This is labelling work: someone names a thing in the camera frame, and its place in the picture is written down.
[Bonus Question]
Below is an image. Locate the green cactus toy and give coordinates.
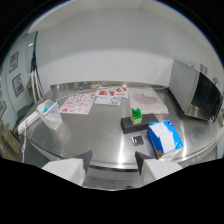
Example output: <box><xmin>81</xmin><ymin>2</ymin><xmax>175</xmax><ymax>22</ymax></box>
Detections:
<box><xmin>130</xmin><ymin>107</ymin><xmax>144</xmax><ymax>126</ymax></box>

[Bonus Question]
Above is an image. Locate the white power strip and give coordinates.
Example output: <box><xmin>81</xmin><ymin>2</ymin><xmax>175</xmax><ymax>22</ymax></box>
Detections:
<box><xmin>17</xmin><ymin>110</ymin><xmax>42</xmax><ymax>135</ymax></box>

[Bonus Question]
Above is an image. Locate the clear plastic bag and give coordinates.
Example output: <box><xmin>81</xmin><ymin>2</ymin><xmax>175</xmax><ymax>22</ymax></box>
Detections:
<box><xmin>36</xmin><ymin>99</ymin><xmax>64</xmax><ymax>131</ymax></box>

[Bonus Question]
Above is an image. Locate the black rectangular box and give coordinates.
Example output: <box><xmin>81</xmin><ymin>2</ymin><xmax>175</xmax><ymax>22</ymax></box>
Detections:
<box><xmin>120</xmin><ymin>112</ymin><xmax>160</xmax><ymax>135</ymax></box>

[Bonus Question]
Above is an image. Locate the pink sticker sheet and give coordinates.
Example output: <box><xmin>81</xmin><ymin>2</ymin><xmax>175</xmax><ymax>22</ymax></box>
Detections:
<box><xmin>59</xmin><ymin>92</ymin><xmax>97</xmax><ymax>116</ymax></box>

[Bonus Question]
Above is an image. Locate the blue tissue pack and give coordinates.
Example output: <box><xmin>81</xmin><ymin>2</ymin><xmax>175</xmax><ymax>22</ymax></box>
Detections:
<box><xmin>146</xmin><ymin>120</ymin><xmax>184</xmax><ymax>160</ymax></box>

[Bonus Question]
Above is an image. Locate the small black square object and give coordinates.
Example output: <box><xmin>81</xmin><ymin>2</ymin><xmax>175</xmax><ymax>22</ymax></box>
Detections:
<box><xmin>131</xmin><ymin>135</ymin><xmax>145</xmax><ymax>147</ymax></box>

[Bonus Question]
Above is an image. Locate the white sheet with purple drawing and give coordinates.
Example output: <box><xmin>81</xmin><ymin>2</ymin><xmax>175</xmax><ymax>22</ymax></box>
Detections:
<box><xmin>128</xmin><ymin>87</ymin><xmax>170</xmax><ymax>116</ymax></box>

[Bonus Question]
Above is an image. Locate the red framed picture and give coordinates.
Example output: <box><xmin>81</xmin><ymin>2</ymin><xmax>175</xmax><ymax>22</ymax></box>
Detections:
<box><xmin>11</xmin><ymin>72</ymin><xmax>26</xmax><ymax>98</ymax></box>

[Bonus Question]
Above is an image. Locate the dark framed picture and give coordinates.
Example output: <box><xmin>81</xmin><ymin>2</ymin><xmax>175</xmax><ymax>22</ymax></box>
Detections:
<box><xmin>8</xmin><ymin>51</ymin><xmax>20</xmax><ymax>75</ymax></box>

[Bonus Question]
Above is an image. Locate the white cable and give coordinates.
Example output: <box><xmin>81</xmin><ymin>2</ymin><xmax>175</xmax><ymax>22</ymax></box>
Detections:
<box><xmin>20</xmin><ymin>130</ymin><xmax>28</xmax><ymax>164</ymax></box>

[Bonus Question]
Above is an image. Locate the white sheet with small print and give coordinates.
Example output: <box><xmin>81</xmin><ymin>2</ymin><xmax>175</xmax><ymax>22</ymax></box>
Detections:
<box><xmin>93</xmin><ymin>95</ymin><xmax>123</xmax><ymax>107</ymax></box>

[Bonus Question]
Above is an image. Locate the cardboard box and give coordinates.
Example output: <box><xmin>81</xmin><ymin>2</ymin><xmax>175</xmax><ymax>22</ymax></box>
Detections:
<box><xmin>2</xmin><ymin>122</ymin><xmax>24</xmax><ymax>155</ymax></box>

